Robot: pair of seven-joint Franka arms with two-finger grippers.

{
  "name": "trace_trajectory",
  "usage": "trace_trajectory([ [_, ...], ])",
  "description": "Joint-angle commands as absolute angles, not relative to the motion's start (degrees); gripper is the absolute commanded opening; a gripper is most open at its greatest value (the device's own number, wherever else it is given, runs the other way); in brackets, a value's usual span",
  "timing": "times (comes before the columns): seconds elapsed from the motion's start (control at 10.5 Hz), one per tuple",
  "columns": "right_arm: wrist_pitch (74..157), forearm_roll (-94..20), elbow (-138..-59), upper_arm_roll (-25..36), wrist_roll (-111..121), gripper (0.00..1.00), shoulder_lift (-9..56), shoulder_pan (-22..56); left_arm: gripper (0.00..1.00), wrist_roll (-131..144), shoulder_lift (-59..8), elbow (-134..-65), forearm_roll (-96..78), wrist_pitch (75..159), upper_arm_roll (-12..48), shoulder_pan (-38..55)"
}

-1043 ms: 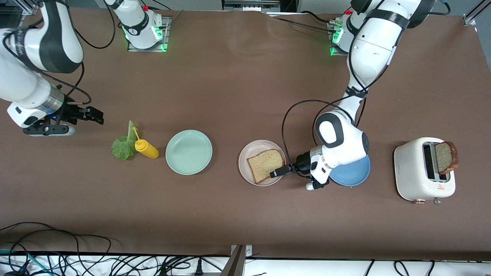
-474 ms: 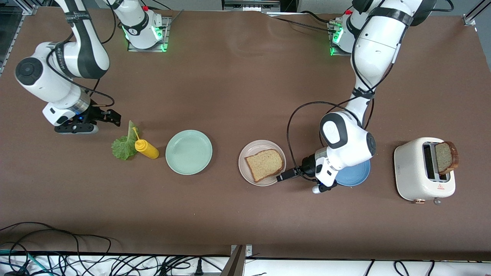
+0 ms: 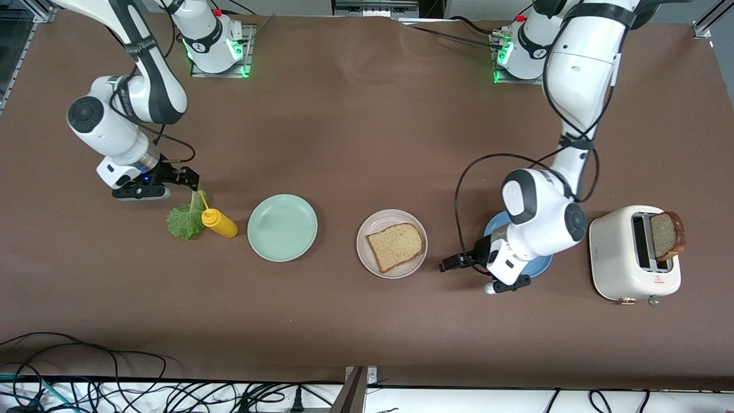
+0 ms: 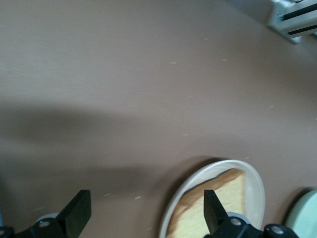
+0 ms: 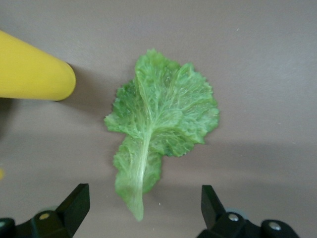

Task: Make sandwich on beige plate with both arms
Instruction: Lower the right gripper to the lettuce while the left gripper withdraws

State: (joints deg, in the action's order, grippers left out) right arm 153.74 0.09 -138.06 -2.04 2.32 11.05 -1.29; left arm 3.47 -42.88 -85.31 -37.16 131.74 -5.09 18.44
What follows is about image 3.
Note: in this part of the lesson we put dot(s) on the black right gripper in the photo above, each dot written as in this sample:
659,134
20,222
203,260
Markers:
167,172

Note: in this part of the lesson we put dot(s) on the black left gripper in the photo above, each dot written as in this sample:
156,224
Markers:
479,252

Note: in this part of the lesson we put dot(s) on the green lettuce leaf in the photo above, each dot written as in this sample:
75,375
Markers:
182,221

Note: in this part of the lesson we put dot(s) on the yellow squeeze bottle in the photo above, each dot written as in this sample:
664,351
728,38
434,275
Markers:
221,225

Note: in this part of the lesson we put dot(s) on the light crust bread slice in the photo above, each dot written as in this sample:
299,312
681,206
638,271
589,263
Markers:
395,246

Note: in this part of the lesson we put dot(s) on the dark crust bread slice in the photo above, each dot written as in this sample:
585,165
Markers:
665,235

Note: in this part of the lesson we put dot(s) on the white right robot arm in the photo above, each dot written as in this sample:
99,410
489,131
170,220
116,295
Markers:
109,123

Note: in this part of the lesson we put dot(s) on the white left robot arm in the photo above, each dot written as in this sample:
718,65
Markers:
579,69

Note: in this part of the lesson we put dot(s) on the beige plate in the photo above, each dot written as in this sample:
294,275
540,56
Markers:
410,267

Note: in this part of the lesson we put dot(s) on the blue plate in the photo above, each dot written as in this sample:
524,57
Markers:
536,267

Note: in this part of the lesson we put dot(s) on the mint green plate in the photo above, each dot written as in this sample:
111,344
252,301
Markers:
282,228

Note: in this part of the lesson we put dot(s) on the white side bench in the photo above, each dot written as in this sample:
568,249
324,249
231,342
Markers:
459,401

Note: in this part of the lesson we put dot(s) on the white toaster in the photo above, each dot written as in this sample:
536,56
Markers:
613,258

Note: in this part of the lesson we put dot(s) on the black power plug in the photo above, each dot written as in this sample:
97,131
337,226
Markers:
296,401

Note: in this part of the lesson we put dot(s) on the short aluminium profile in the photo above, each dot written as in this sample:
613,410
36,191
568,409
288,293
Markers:
702,28

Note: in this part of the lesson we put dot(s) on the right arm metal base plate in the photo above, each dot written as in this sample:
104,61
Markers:
249,57

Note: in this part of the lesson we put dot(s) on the aluminium camera post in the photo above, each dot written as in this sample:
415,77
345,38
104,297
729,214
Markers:
352,396

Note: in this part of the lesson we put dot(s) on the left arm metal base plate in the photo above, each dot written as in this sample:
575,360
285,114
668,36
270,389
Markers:
510,81

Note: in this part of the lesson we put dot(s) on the aluminium frame with glass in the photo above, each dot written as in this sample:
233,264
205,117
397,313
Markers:
23,60

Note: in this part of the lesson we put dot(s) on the grey metal frame bar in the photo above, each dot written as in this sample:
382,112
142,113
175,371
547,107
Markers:
375,8

